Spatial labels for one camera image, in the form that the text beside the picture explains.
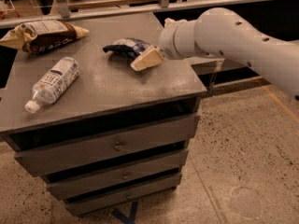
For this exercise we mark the bottom grey drawer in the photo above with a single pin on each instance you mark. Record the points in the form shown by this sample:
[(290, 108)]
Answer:
[(123, 195)]

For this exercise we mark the grey drawer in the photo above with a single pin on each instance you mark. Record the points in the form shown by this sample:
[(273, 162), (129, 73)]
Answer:
[(123, 195), (73, 187), (53, 159)]

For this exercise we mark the brown chip bag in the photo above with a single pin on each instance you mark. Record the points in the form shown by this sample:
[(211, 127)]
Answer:
[(41, 36)]

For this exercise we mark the blue chip bag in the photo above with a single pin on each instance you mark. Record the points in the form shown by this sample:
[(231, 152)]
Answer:
[(128, 47)]

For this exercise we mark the middle grey drawer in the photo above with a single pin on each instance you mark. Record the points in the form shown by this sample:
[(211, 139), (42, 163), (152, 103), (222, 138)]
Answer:
[(73, 187)]

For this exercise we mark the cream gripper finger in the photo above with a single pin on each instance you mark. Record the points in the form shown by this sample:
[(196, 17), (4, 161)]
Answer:
[(147, 58), (170, 22)]

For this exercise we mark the clear plastic water bottle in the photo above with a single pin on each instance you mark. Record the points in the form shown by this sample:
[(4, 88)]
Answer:
[(53, 84)]

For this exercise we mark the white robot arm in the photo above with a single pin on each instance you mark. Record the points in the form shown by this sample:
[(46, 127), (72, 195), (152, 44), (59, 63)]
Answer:
[(222, 33)]

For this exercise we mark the grey drawer cabinet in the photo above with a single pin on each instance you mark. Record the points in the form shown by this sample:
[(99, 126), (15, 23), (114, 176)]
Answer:
[(108, 97)]

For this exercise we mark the top grey drawer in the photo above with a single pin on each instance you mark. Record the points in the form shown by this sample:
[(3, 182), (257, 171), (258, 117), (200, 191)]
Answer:
[(53, 159)]

